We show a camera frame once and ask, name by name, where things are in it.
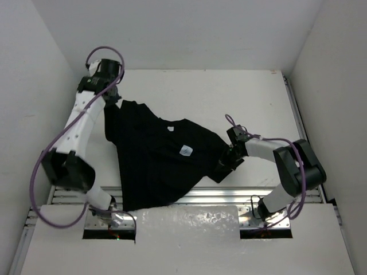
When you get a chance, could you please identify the black t shirt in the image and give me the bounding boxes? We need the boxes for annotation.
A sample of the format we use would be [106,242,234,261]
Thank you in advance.
[104,100,229,211]

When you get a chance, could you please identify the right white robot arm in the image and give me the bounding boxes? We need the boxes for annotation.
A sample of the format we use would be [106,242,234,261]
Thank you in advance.
[216,125,327,221]

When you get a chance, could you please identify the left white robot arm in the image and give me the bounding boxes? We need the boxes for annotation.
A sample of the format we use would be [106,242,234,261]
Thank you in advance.
[41,59,124,224]

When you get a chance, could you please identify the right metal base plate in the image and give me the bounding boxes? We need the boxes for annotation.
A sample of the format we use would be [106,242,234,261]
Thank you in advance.
[237,205,291,231]

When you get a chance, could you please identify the metal base plate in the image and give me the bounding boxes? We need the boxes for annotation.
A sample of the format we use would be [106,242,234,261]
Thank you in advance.
[237,205,291,231]
[84,212,136,230]

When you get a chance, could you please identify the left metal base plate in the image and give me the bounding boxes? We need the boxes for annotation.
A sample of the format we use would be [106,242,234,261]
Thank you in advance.
[84,212,136,230]

